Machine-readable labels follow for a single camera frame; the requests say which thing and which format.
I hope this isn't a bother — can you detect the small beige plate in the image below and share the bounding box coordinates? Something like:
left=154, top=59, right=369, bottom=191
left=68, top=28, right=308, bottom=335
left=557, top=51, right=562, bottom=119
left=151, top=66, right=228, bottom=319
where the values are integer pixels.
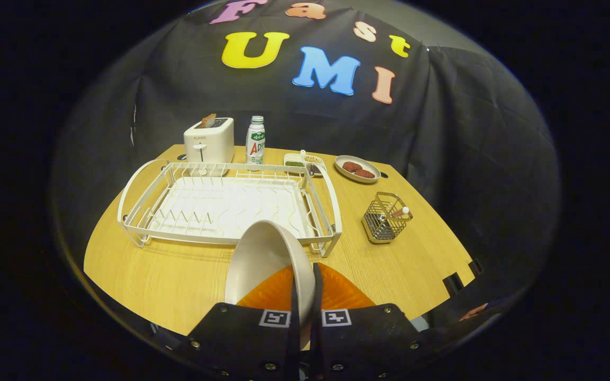
left=335, top=155, right=381, bottom=184

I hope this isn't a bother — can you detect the white wire dish rack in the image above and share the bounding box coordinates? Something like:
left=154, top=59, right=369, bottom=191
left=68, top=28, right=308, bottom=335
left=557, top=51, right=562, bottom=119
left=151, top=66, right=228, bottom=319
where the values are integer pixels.
left=117, top=157, right=343, bottom=258

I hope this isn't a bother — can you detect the metal wire basket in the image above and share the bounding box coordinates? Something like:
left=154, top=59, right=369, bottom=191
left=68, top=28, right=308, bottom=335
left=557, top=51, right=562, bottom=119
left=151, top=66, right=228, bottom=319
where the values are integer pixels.
left=362, top=192, right=414, bottom=244

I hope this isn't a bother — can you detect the white plate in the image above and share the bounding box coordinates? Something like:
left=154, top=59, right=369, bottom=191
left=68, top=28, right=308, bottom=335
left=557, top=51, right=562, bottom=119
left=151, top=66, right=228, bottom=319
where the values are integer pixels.
left=225, top=220, right=317, bottom=350

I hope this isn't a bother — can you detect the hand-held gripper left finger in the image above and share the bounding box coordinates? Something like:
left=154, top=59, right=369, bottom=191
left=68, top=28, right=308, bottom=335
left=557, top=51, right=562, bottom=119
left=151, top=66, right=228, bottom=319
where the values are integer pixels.
left=186, top=264, right=302, bottom=381

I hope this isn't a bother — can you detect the white bottle with green label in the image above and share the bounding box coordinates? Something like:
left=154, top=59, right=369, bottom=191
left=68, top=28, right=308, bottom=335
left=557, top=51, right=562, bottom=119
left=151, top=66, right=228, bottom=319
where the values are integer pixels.
left=246, top=116, right=266, bottom=165

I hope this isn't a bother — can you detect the black backdrop cloth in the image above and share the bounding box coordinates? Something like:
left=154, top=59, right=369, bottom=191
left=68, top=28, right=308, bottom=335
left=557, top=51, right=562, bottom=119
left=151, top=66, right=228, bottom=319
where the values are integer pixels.
left=53, top=0, right=560, bottom=318

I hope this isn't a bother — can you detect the white toaster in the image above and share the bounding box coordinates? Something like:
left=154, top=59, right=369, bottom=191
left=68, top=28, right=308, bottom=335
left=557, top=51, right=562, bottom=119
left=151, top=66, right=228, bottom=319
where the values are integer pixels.
left=184, top=117, right=235, bottom=165

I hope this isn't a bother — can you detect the white divided condiment dish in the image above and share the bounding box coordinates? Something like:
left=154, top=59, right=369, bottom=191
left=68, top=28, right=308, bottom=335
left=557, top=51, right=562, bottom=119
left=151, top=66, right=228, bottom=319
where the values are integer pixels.
left=284, top=150, right=327, bottom=176

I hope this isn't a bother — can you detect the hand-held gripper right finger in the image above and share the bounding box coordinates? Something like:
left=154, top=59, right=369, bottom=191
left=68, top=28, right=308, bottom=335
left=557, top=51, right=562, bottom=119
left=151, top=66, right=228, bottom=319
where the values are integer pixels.
left=310, top=262, right=428, bottom=381

